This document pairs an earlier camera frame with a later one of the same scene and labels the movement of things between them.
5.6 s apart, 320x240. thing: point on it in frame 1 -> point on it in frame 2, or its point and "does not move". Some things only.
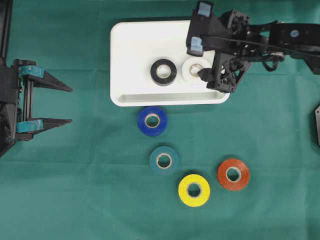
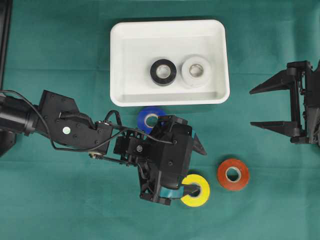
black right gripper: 250,44 -> 304,127
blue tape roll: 152,121 does not move
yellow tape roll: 205,189 does not move
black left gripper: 10,80 -> 163,156
